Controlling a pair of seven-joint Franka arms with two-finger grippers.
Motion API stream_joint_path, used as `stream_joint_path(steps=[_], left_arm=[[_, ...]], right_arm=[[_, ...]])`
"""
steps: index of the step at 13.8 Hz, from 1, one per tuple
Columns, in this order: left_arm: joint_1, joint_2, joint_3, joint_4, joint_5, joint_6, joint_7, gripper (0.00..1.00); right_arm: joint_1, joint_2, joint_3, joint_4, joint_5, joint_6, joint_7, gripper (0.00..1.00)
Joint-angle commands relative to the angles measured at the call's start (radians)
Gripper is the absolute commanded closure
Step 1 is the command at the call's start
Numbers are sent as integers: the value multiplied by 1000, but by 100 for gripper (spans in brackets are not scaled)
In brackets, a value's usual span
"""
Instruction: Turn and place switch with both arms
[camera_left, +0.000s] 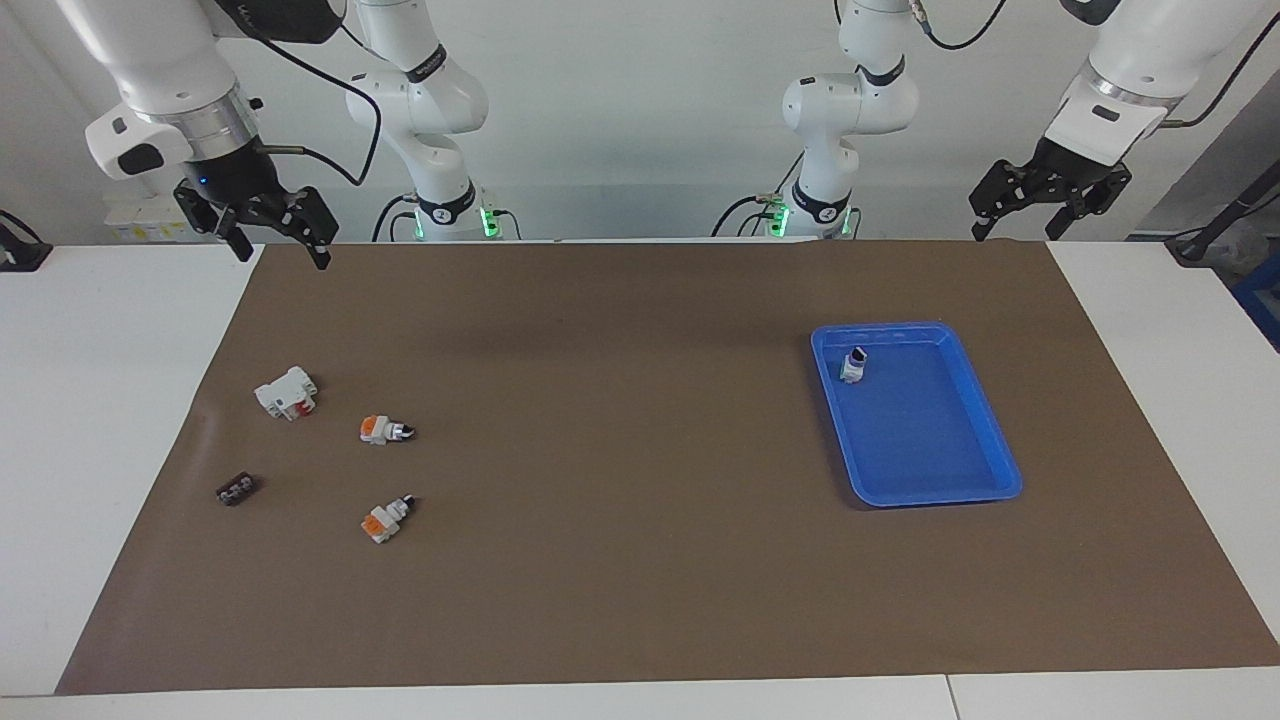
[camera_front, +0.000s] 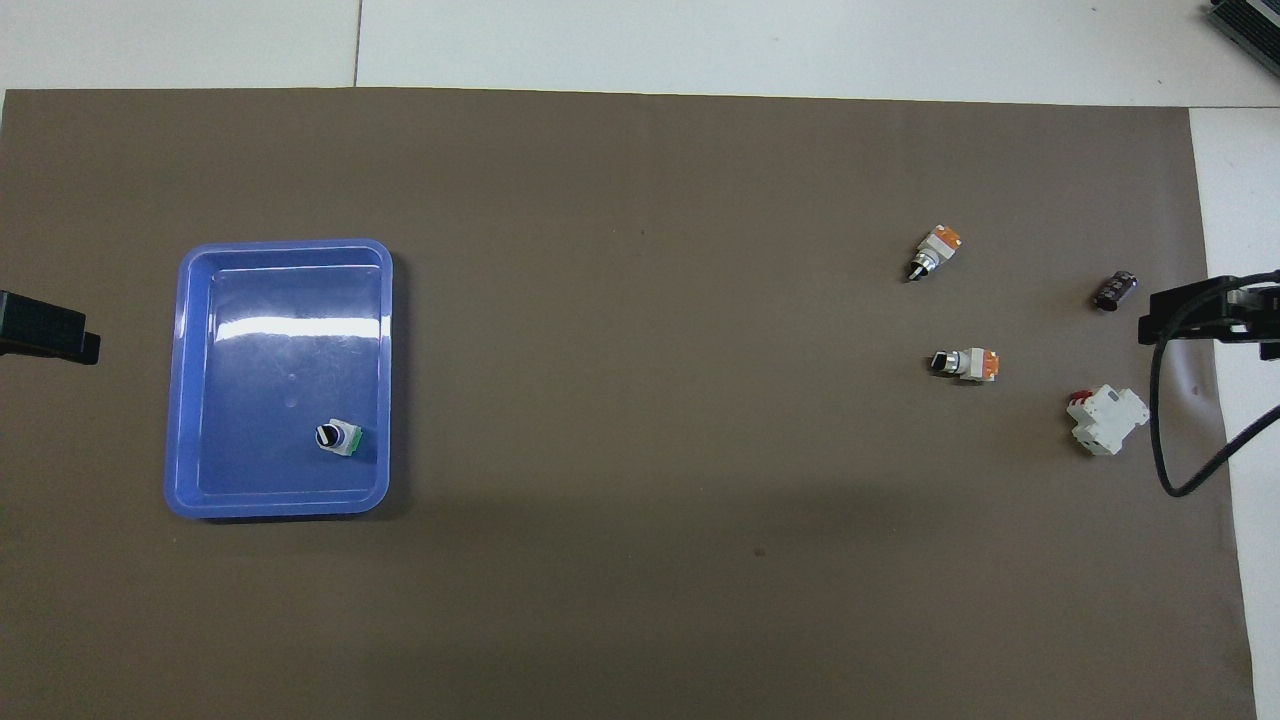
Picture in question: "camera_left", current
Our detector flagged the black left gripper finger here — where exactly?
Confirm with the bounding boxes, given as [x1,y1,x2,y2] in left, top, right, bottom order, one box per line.
[1045,163,1134,242]
[968,158,1043,243]

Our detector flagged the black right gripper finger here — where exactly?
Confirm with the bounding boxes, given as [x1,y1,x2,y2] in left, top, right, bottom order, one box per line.
[174,182,254,264]
[262,186,338,271]

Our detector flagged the white rotary switch orange base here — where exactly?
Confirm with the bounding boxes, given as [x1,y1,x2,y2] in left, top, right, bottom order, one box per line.
[359,414,417,447]
[361,494,416,545]

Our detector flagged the black tripod pole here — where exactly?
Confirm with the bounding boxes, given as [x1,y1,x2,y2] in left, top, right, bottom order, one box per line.
[1165,160,1280,266]

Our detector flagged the white circuit breaker red lever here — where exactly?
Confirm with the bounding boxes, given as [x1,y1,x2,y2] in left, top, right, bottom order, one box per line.
[254,366,321,422]

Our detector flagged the black clamp stand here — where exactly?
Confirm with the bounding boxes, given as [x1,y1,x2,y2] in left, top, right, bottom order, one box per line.
[0,210,53,273]

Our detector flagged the blue crate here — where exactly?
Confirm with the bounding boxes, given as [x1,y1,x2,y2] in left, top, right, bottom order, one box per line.
[1232,255,1280,351]

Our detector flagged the blue plastic tray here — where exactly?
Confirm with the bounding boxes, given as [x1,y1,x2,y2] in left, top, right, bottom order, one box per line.
[810,321,1024,510]

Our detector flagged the brown table mat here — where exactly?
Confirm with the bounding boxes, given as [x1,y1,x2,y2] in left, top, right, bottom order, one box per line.
[55,240,1280,696]

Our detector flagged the white wall socket boxes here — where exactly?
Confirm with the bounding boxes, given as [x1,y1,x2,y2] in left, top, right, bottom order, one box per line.
[105,195,196,241]

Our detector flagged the black right base cable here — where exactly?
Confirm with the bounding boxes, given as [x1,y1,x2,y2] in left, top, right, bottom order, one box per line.
[372,195,421,243]

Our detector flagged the black base cable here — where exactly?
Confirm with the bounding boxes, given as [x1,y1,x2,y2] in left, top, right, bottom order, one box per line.
[372,195,421,243]
[712,150,806,238]

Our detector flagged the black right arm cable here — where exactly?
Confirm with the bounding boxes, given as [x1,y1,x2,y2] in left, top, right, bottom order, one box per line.
[215,0,383,188]

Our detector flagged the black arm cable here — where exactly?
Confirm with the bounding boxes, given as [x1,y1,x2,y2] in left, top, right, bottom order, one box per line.
[915,0,1280,129]
[215,0,383,188]

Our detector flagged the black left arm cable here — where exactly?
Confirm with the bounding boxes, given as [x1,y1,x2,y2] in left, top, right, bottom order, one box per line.
[915,0,1280,129]

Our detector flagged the black left base cable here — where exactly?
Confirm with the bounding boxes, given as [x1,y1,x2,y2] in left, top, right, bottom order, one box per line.
[712,150,806,238]

